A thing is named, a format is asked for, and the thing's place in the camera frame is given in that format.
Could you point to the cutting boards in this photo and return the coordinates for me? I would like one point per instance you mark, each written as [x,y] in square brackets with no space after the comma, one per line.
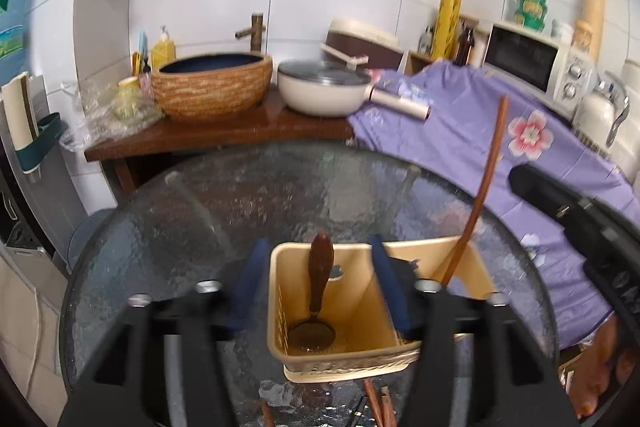
[20,107]

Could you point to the brown and cream rice cooker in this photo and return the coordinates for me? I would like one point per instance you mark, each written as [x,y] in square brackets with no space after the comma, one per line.
[367,44]

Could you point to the white rice paddle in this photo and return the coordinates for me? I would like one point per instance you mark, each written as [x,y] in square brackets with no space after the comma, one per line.
[345,56]

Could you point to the person's right hand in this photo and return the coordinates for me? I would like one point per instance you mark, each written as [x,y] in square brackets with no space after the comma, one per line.
[597,367]

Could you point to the woven basin sink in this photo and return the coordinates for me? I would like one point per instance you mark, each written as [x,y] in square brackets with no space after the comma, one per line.
[212,84]

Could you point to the wooden vanity counter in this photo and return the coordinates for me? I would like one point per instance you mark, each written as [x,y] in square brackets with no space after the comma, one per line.
[225,129]

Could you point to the green wall rack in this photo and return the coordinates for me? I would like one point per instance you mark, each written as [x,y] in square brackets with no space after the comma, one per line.
[42,142]

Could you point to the yellow soap pump bottle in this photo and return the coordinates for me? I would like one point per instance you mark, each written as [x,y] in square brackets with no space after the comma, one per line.
[163,51]

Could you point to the stack of green cups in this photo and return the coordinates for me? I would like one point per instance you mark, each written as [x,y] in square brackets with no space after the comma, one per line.
[532,4]

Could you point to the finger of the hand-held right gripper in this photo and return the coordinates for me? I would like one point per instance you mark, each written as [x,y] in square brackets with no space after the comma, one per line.
[540,184]

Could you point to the clear plastic bags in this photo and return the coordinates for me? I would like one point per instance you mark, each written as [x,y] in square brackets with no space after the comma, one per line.
[107,109]

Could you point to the yellow wrap roll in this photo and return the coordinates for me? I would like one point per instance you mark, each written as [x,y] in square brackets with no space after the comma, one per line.
[446,24]

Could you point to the dark brown bottle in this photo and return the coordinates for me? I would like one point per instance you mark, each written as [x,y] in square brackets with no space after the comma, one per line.
[465,47]

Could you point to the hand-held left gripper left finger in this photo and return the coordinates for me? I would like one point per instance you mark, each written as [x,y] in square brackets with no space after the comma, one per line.
[250,279]

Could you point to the white kettle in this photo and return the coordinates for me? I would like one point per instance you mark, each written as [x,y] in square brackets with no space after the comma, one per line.
[600,112]

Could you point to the purple floral cloth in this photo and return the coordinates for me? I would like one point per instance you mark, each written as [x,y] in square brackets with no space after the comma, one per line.
[450,142]

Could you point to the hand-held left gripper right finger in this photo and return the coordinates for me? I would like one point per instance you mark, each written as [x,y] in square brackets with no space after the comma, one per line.
[392,289]

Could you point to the cream plastic utensil holder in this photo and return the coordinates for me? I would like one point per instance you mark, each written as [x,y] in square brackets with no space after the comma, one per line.
[357,312]

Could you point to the cream pan with glass lid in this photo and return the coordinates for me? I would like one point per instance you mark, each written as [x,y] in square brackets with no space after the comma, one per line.
[320,94]

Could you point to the blue hanging bag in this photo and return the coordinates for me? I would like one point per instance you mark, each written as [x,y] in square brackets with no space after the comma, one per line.
[16,14]

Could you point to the white microwave oven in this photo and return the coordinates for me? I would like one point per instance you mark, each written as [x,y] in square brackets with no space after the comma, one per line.
[535,59]

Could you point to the bamboo style faucet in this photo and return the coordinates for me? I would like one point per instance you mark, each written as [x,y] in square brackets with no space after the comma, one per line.
[252,32]

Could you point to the small blue bottle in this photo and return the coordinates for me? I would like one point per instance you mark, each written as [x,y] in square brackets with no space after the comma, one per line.
[143,49]

